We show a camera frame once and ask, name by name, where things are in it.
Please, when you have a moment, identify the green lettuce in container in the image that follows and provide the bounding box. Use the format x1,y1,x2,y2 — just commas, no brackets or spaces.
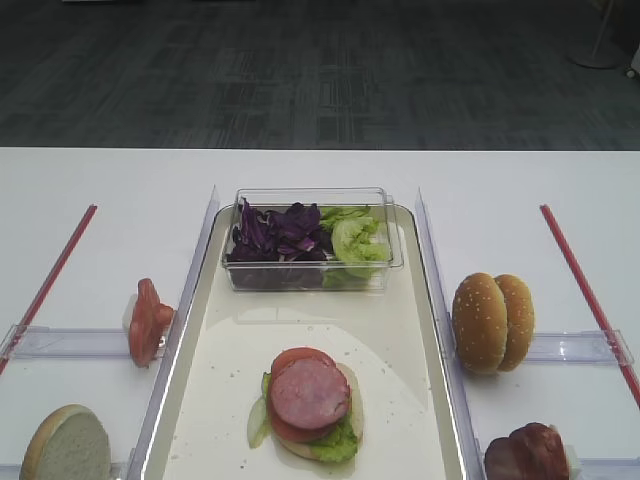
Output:
320,206,390,264

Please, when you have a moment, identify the standing tomato slices left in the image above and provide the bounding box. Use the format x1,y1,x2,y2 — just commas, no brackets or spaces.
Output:
128,278,174,368

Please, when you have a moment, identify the tomato slice under ham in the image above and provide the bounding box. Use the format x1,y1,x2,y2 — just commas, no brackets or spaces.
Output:
267,347,338,443

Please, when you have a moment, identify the green lettuce under tomato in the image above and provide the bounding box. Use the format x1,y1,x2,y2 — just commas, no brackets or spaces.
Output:
259,371,360,463

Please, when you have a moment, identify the white tomato holder block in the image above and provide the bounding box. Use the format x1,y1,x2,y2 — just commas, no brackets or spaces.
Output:
122,294,138,332

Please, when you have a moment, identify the clear plastic salad container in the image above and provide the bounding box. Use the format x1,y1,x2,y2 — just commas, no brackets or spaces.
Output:
221,187,404,292

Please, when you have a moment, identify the purple cabbage leaves pile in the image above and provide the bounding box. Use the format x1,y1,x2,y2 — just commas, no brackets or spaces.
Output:
226,198,334,263

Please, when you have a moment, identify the pink ham slice on stack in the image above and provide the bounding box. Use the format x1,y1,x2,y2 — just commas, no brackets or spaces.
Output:
269,358,351,430

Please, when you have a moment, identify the front sesame bun top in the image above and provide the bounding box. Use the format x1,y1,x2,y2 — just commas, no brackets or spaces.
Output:
452,272,507,374

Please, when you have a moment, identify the sesame bun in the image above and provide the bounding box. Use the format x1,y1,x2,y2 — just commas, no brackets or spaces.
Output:
452,272,507,374
494,274,535,372

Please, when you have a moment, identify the bottom bun on tray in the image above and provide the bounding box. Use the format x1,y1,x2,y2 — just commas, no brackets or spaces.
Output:
273,360,364,460

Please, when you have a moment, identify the rear sesame bun top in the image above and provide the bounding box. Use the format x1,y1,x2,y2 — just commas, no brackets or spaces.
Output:
494,274,535,372

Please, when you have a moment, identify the white rectangular serving tray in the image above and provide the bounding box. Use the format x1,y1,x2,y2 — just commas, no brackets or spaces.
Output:
147,207,464,479

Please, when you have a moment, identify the left red strip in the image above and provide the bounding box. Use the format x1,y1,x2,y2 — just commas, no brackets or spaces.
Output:
1,204,98,372

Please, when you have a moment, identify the red strip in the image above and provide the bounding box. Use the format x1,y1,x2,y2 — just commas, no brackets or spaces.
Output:
1,204,98,372
539,204,639,405

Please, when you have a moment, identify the right long clear divider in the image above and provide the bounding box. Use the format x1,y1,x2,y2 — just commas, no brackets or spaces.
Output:
414,189,486,479

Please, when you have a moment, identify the long clear divider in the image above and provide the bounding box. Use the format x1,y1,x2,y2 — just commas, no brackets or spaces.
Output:
123,190,220,479
414,189,486,479

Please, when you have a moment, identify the right red strip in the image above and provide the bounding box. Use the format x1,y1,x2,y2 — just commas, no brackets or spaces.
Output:
539,204,639,405

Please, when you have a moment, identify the left long clear divider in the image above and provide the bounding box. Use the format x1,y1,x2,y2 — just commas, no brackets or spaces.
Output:
123,190,220,479

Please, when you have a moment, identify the white bun half cut side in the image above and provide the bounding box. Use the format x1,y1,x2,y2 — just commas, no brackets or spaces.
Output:
19,404,111,480

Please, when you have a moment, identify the white ham holder block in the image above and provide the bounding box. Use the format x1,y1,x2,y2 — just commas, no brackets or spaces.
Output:
560,439,582,480

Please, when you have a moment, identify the white stand base background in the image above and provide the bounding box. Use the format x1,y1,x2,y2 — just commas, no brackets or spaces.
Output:
566,0,623,70

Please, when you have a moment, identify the right clear cross rail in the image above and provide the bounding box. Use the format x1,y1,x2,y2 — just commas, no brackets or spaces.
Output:
524,330,634,366

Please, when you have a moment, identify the clear cross rail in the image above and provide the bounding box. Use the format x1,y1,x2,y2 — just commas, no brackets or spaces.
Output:
524,330,634,366
1,325,130,359

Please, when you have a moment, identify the left clear cross rail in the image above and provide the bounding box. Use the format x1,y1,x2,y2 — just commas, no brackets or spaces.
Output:
1,325,130,359

